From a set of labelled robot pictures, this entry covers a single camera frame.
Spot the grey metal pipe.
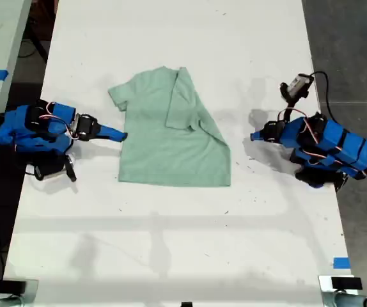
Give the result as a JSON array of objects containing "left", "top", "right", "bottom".
[{"left": 322, "top": 292, "right": 367, "bottom": 307}]

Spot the pale green T-shirt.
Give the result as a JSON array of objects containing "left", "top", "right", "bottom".
[{"left": 107, "top": 65, "right": 232, "bottom": 188}]

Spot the small black box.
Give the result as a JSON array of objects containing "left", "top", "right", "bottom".
[
  {"left": 1, "top": 280, "right": 28, "bottom": 293},
  {"left": 331, "top": 276, "right": 363, "bottom": 290}
]

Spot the black floor cable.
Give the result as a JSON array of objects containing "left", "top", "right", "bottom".
[{"left": 19, "top": 37, "right": 49, "bottom": 59}]

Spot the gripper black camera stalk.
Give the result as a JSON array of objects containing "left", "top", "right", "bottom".
[
  {"left": 64, "top": 152, "right": 77, "bottom": 183},
  {"left": 281, "top": 97, "right": 300, "bottom": 123}
]

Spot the silver metal corner plate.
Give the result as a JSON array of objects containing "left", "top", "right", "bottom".
[
  {"left": 0, "top": 278, "right": 40, "bottom": 300},
  {"left": 318, "top": 274, "right": 367, "bottom": 294}
]

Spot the camera black cable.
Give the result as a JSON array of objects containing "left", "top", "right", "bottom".
[{"left": 309, "top": 70, "right": 335, "bottom": 122}]

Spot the short blue tape strip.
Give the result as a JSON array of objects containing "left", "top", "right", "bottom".
[{"left": 332, "top": 256, "right": 351, "bottom": 269}]

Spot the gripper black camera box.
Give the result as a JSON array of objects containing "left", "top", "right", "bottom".
[
  {"left": 33, "top": 161, "right": 68, "bottom": 182},
  {"left": 280, "top": 73, "right": 315, "bottom": 100}
]

